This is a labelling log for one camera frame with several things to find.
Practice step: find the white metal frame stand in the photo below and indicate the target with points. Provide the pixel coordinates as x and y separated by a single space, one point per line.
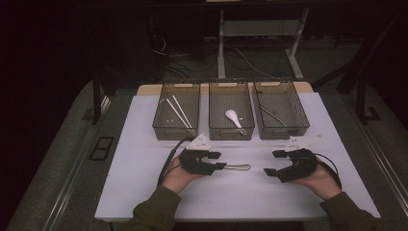
260 28

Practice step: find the smoky clear plastic bin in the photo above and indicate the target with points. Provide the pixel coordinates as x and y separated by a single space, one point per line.
221 102
192 106
288 106

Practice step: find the person's right hand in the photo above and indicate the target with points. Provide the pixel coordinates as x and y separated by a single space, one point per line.
320 184

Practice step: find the steel fork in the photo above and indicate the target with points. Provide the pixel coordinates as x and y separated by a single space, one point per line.
273 116

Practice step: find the white ceramic spoon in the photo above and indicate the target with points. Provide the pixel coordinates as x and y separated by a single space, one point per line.
231 115

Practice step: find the person's left hand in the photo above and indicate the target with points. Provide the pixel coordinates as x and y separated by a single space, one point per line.
176 176

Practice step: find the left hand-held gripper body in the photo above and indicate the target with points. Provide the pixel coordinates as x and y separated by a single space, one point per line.
195 160

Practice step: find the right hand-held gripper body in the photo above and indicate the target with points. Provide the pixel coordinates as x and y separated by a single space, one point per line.
303 163

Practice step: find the steel table knife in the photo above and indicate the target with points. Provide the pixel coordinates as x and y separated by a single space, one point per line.
248 167

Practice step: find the white chopstick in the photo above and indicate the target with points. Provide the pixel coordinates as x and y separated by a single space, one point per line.
182 111
177 113

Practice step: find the black metal stand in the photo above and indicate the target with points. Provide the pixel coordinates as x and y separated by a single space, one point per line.
361 102

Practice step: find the white table cover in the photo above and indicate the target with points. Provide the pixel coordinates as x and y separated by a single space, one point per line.
231 199

